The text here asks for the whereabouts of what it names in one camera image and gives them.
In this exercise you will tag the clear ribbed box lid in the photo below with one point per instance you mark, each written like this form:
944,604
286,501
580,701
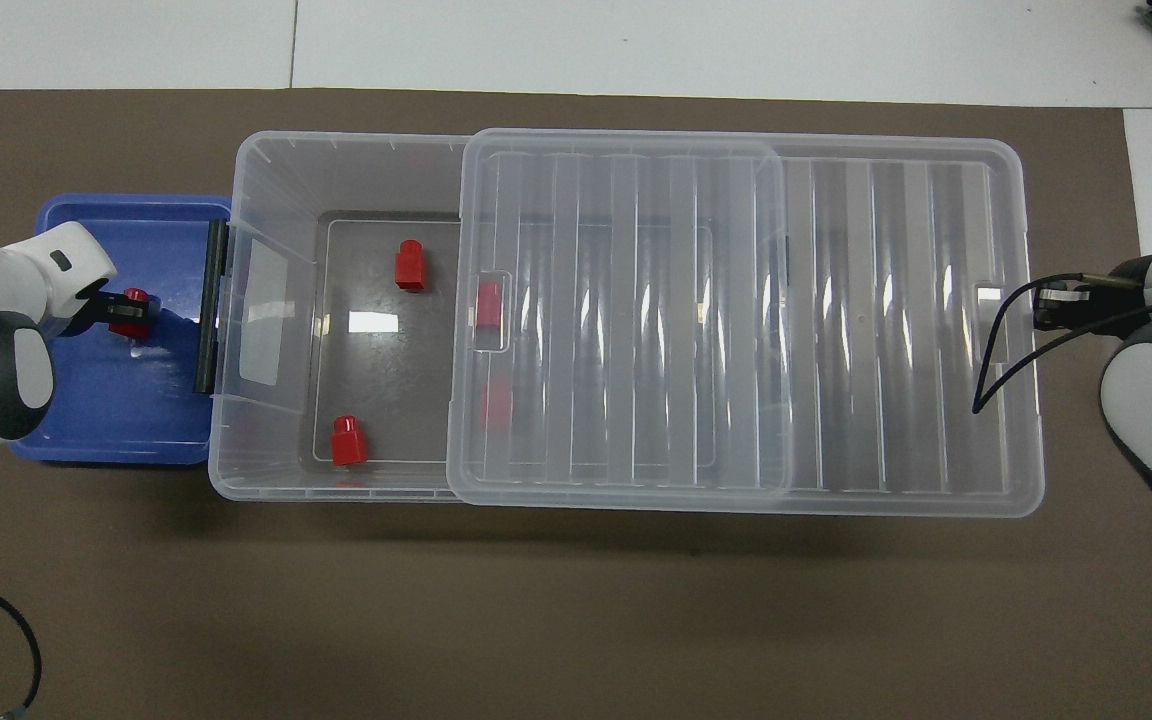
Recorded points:
836,350

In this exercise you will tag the clear plastic storage box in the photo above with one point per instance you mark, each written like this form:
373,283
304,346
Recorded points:
276,170

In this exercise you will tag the blue plastic tray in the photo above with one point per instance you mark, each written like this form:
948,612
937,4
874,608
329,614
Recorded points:
136,410

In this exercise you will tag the brown table mat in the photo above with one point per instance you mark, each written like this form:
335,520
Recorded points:
576,620

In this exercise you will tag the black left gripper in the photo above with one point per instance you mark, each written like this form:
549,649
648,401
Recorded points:
98,312

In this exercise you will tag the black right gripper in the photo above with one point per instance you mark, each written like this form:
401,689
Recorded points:
1116,282

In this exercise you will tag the red toy block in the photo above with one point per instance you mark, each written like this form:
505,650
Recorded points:
409,270
496,403
348,447
487,305
128,330

